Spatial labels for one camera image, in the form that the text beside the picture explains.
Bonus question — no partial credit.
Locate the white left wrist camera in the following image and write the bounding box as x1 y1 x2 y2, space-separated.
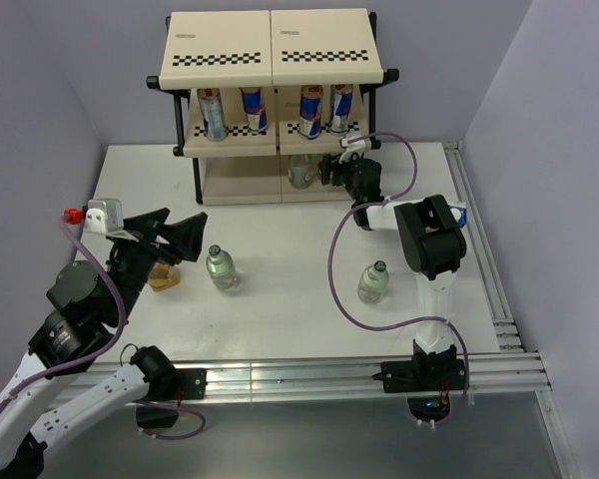
64 199 124 236

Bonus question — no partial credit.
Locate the aluminium mounting rail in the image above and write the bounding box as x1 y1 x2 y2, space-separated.
54 348 550 405

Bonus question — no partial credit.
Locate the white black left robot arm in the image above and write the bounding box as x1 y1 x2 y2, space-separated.
0 208 208 478

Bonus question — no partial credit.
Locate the clear glass bottle green cap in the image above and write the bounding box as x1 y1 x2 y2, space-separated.
206 244 238 290
288 154 313 190
357 260 389 304

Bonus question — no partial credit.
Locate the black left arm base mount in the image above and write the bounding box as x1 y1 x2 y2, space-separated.
135 368 207 436

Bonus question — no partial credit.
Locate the blue purple berry juice carton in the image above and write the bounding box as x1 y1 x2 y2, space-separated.
448 202 468 229

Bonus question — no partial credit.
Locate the blue Fontana juice carton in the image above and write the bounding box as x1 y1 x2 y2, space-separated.
148 262 181 292

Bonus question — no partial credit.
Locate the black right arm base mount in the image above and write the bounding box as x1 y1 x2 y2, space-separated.
372 359 466 422

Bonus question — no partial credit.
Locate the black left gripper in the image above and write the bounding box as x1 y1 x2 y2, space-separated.
108 208 208 322

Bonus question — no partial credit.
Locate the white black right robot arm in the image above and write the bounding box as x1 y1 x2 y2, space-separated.
134 156 466 389

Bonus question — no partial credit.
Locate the beige three-tier shelf rack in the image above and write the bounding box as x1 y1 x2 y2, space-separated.
146 8 399 206

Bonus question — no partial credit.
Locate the blue silver energy drink can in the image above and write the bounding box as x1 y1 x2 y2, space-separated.
299 85 322 140
329 84 353 135

